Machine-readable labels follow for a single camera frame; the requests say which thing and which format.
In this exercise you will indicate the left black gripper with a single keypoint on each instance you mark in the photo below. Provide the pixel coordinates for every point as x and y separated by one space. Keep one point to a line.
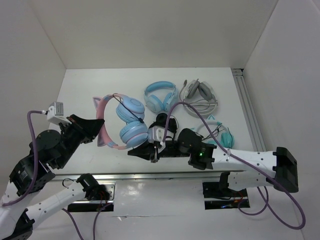
90 128

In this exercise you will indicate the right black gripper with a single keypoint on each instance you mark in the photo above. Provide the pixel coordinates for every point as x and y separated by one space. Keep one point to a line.
145 151

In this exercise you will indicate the pink blue cat-ear headphones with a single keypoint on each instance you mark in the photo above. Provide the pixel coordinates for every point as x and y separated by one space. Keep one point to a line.
132 112

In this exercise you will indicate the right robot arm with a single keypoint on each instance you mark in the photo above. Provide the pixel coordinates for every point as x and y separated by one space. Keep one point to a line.
240 169

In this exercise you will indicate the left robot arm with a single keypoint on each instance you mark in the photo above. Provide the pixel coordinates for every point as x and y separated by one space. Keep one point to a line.
49 150

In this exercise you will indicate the black on-ear headphones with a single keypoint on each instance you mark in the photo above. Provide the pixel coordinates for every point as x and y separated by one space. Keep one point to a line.
173 125

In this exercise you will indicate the light blue headphones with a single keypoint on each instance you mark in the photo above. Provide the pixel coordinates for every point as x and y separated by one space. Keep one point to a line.
160 96

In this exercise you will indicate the teal white cat-ear headphones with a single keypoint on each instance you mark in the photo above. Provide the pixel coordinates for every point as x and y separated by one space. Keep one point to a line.
221 133

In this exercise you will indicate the grey white gaming headset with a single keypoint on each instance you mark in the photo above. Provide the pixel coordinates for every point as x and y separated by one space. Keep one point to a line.
200 95

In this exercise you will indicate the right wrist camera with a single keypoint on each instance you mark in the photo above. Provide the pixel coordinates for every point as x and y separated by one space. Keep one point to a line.
156 136

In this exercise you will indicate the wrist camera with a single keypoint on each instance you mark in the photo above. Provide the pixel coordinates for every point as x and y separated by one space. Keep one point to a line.
156 136
55 114

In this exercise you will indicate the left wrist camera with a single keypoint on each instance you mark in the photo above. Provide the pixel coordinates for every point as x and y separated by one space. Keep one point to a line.
55 114

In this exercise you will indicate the aluminium rail front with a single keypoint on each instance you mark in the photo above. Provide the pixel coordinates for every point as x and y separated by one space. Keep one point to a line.
158 176

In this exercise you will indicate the aluminium rail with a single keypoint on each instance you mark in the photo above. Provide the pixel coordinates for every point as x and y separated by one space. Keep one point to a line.
248 109
158 176

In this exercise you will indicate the aluminium rail right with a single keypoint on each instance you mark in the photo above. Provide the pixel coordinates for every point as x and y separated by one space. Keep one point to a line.
248 109

